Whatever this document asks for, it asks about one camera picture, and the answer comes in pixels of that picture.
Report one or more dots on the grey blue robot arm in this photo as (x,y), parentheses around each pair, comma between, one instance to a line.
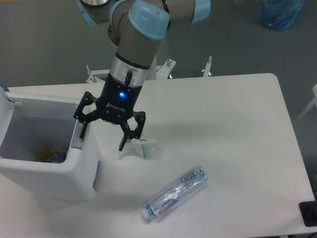
(137,28)

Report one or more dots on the black device at table edge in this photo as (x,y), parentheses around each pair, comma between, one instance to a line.
(309,213)

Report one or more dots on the white frame at right edge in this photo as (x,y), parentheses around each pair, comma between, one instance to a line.
(312,103)

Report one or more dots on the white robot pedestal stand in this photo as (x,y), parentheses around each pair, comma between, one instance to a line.
(156,71)

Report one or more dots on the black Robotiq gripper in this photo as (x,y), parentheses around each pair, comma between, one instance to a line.
(115,105)

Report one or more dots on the blue object at left edge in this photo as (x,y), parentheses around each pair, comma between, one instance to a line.
(4,88)

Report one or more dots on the trash inside the can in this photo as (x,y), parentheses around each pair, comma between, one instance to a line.
(49,156)

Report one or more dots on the white push-button trash can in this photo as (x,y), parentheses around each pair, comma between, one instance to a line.
(41,148)

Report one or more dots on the clear plastic water bottle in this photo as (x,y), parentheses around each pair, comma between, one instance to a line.
(171,196)

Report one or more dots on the blue plastic bag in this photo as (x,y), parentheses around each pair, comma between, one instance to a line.
(280,14)

